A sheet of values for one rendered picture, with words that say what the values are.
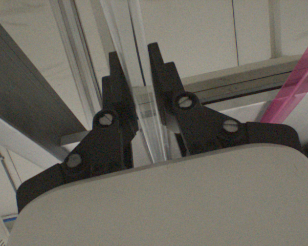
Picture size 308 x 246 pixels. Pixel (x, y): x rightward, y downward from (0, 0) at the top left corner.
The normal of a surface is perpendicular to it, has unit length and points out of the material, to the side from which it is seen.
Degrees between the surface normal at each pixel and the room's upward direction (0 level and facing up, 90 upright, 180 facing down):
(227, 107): 138
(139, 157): 48
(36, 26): 90
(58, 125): 90
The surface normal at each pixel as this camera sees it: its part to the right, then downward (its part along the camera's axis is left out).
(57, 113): 0.98, -0.22
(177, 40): 0.05, 0.25
